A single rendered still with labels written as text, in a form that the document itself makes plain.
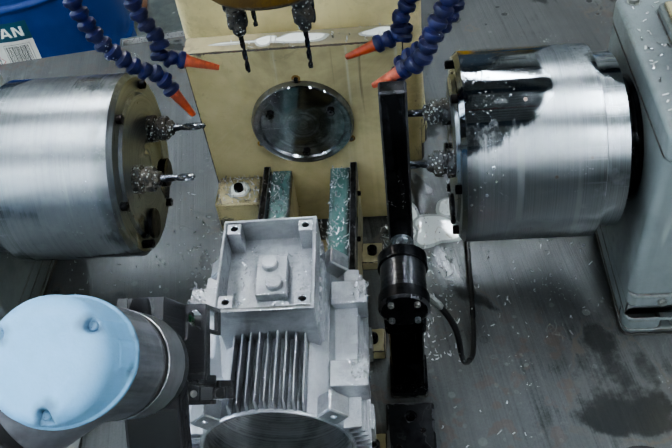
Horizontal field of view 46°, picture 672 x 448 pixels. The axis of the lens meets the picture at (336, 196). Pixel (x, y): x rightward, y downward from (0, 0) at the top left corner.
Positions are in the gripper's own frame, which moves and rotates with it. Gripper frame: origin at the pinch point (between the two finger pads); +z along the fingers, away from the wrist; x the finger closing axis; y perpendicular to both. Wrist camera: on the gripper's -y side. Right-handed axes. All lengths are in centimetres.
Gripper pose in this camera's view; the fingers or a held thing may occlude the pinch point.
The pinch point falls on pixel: (206, 393)
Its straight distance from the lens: 81.0
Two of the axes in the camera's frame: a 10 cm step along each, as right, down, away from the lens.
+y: -0.3, -9.7, 2.4
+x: -9.9, 0.5, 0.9
